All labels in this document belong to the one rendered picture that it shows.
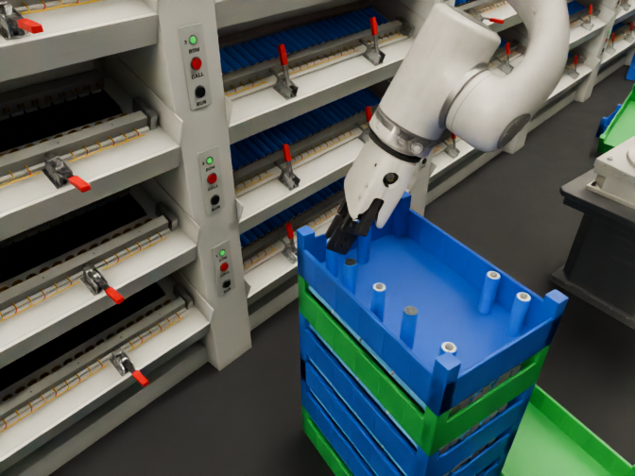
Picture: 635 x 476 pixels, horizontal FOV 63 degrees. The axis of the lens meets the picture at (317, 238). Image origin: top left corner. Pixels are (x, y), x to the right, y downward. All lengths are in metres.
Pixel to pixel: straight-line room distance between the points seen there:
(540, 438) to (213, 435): 0.63
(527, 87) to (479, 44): 0.07
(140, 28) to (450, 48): 0.41
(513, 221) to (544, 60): 1.15
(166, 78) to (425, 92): 0.39
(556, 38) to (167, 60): 0.50
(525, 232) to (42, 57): 1.34
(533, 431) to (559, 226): 0.77
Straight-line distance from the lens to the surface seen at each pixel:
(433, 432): 0.65
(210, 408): 1.13
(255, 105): 0.96
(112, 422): 1.14
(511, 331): 0.72
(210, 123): 0.87
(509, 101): 0.58
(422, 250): 0.83
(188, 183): 0.88
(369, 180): 0.64
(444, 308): 0.74
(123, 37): 0.78
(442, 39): 0.60
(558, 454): 1.14
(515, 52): 1.99
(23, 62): 0.73
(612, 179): 1.34
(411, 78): 0.61
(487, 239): 1.60
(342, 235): 0.70
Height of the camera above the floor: 0.90
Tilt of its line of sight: 36 degrees down
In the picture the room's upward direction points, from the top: straight up
